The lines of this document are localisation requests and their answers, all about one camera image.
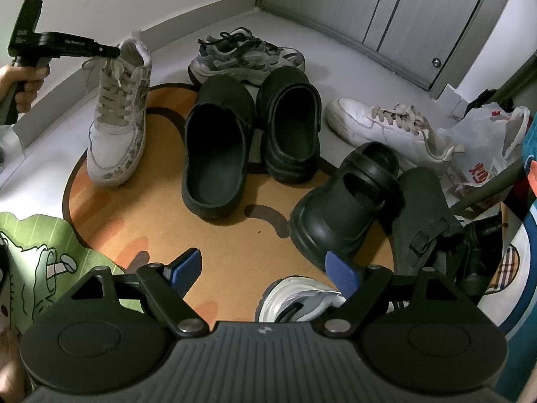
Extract black chunky strap shoe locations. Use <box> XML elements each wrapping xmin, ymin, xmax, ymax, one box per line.
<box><xmin>289</xmin><ymin>142</ymin><xmax>403</xmax><ymax>270</ymax></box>

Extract white floral high-top sneaker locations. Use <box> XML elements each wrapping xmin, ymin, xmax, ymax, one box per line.
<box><xmin>87</xmin><ymin>31</ymin><xmax>152</xmax><ymax>186</ymax></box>

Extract grey blue running shoe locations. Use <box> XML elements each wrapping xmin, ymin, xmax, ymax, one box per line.
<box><xmin>188</xmin><ymin>27</ymin><xmax>306</xmax><ymax>86</ymax></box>

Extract black clog one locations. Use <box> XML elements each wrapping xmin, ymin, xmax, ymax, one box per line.
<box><xmin>256</xmin><ymin>66</ymin><xmax>321</xmax><ymax>185</ymax></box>
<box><xmin>181</xmin><ymin>75</ymin><xmax>256</xmax><ymax>220</ymax></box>

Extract person's left hand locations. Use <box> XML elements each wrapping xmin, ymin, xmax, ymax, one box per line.
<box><xmin>0</xmin><ymin>64</ymin><xmax>50</xmax><ymax>114</ymax></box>

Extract orange round floor mat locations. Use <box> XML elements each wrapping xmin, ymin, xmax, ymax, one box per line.
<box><xmin>61</xmin><ymin>82</ymin><xmax>395</xmax><ymax>328</ymax></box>

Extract dark grey buckle sandal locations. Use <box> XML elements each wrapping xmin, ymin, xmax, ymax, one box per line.
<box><xmin>392</xmin><ymin>168</ymin><xmax>464</xmax><ymax>280</ymax></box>

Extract green cartoon cloth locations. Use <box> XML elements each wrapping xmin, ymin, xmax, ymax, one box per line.
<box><xmin>1</xmin><ymin>212</ymin><xmax>124</xmax><ymax>333</ymax></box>

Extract white low-top sneaker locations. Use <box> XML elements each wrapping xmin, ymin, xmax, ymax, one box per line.
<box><xmin>325</xmin><ymin>97</ymin><xmax>465</xmax><ymax>177</ymax></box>

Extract teal cartoon bag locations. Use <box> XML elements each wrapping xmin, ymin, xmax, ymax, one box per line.
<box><xmin>479</xmin><ymin>119</ymin><xmax>536</xmax><ymax>402</ymax></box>

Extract white red plastic bag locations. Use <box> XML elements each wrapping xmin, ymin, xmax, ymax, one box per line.
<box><xmin>438</xmin><ymin>103</ymin><xmax>531</xmax><ymax>197</ymax></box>

